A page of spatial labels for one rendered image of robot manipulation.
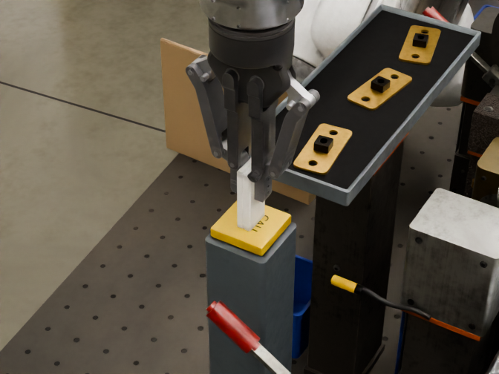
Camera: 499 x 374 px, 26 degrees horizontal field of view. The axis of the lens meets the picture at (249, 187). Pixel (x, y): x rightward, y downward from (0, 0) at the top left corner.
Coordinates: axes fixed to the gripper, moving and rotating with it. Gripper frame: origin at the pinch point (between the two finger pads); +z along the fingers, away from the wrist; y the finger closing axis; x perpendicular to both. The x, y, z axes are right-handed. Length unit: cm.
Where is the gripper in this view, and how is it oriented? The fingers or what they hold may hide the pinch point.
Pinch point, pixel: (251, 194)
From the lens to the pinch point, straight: 105.2
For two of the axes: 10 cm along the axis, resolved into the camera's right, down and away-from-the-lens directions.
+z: 0.0, 7.8, 6.2
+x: 5.1, -5.4, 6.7
